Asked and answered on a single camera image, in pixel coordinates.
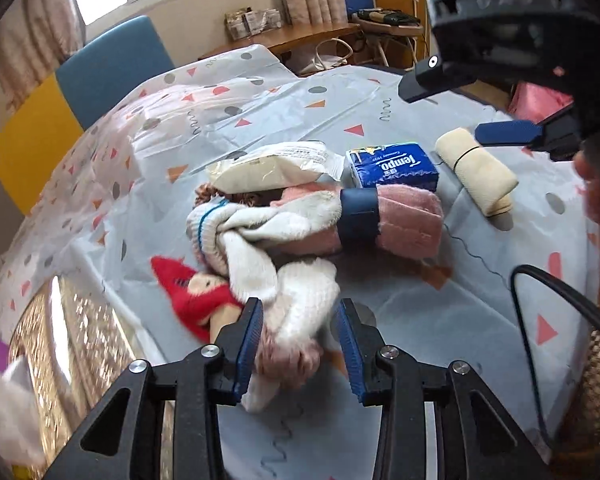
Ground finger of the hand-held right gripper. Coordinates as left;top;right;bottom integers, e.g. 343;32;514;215
475;107;587;161
399;54;481;104

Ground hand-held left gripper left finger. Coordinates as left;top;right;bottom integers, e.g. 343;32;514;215
45;297;266;480

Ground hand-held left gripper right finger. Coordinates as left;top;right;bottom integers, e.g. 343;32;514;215
332;297;553;480

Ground cream cloth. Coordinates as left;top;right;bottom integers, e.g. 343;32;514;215
435;127;518;218

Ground white knit sock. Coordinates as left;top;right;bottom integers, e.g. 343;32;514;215
186;195;341;413

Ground brown satin scrunchie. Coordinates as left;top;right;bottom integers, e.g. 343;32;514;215
194;182;286;209

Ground pink cloth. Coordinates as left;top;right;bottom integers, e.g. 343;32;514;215
510;82;576;121

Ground red plush doll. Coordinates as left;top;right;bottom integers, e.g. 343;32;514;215
151;255;246;343

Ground patterned plastic tablecloth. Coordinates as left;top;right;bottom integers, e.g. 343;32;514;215
0;44;600;480

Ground blue tissue packet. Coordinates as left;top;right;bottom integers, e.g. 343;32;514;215
345;142;441;192

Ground small blue chair back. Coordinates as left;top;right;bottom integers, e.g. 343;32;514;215
342;0;381;23

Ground white bag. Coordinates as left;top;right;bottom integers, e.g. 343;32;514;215
297;37;356;77

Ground pink towel with navy band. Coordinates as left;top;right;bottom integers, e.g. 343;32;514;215
270;184;443;261

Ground wooden desk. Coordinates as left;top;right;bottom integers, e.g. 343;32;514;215
200;22;376;58

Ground beige wet wipes packet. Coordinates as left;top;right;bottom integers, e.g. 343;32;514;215
207;141;346;195

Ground small boxes on desk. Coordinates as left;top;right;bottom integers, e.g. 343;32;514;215
224;7;283;38

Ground white tissue paper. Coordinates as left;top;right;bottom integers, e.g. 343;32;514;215
0;357;48;466

